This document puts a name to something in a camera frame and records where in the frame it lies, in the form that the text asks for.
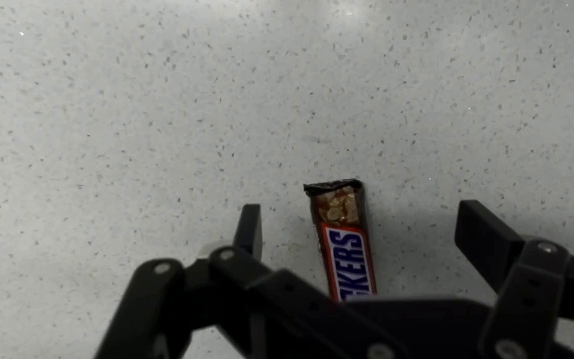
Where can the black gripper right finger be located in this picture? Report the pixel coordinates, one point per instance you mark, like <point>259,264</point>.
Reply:
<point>532,282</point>

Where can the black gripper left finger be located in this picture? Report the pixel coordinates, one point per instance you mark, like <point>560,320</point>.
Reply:
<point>263,314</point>

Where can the brown Snickers bar packet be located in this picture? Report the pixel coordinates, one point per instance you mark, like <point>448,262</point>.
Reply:
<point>337,210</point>

